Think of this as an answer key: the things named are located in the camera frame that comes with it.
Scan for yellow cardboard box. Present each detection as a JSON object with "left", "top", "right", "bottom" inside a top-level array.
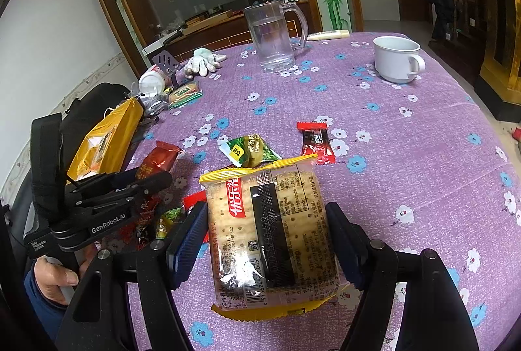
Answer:
[{"left": 66, "top": 96, "right": 144, "bottom": 183}]

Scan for gold framed furniture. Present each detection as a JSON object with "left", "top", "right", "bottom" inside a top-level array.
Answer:
[{"left": 474, "top": 0, "right": 521, "bottom": 124}]

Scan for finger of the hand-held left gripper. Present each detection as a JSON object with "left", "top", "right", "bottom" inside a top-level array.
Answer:
[{"left": 67, "top": 171, "right": 174, "bottom": 209}]

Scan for crumpled silver wrapper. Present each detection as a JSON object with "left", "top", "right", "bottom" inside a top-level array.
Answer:
[{"left": 137, "top": 92, "right": 171, "bottom": 119}]

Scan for green pea snack packet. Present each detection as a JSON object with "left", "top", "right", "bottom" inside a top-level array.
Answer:
[{"left": 219, "top": 133, "right": 282, "bottom": 168}]

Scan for white work gloves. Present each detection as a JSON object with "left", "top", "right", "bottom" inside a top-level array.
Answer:
[{"left": 183, "top": 48, "right": 227, "bottom": 76}]

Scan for clear glass mug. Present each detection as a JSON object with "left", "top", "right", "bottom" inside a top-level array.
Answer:
[{"left": 243, "top": 2, "right": 309, "bottom": 74}]

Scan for cream squeeze tube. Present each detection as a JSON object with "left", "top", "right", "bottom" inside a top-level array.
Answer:
[{"left": 306, "top": 29, "right": 350, "bottom": 41}]

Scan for red and gold candy wrapper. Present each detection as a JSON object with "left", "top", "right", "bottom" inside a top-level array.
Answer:
[{"left": 132, "top": 196, "right": 163, "bottom": 250}]

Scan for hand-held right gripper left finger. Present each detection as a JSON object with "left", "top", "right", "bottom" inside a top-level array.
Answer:
[{"left": 55, "top": 201, "right": 209, "bottom": 351}]

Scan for green-label biscuit packet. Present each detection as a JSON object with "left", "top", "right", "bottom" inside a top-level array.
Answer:
[{"left": 168, "top": 81, "right": 203, "bottom": 109}]

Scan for yellow-edged cracker packet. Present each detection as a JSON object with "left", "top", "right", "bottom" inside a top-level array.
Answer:
[{"left": 199, "top": 155, "right": 351, "bottom": 321}]

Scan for person's left forearm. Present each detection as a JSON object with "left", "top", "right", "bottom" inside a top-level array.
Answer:
[{"left": 23, "top": 270, "right": 70, "bottom": 339}]

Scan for white round jar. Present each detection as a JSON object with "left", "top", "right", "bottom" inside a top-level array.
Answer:
[{"left": 139, "top": 65, "right": 172, "bottom": 96}]

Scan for black phone stand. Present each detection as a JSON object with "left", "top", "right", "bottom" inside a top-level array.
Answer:
[{"left": 151, "top": 50, "right": 182, "bottom": 87}]

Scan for person's left hand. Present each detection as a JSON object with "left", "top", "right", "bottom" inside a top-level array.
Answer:
[{"left": 35, "top": 247, "right": 99, "bottom": 307}]

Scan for wooden stair railing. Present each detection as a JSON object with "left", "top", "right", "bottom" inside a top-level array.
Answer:
[{"left": 448, "top": 0, "right": 491, "bottom": 46}]

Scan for small green snack packet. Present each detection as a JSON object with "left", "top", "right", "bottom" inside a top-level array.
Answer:
[{"left": 157, "top": 206, "right": 187, "bottom": 241}]

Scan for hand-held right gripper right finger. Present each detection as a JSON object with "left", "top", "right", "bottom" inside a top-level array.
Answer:
[{"left": 326, "top": 201, "right": 481, "bottom": 351}]

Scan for red and black candy packet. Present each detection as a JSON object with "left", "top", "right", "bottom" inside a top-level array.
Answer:
[{"left": 296, "top": 121, "right": 336, "bottom": 165}]

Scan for small red snack packet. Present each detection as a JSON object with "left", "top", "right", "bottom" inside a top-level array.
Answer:
[{"left": 183, "top": 190, "right": 208, "bottom": 213}]

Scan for black sofa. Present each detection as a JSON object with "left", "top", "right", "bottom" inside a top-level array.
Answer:
[{"left": 8, "top": 82, "right": 137, "bottom": 221}]

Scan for dark red snack packet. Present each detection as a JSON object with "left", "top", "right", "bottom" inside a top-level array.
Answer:
[{"left": 136, "top": 140, "right": 185, "bottom": 183}]

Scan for white ceramic cup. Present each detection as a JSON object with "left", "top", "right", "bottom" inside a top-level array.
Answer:
[{"left": 373, "top": 35, "right": 426, "bottom": 84}]

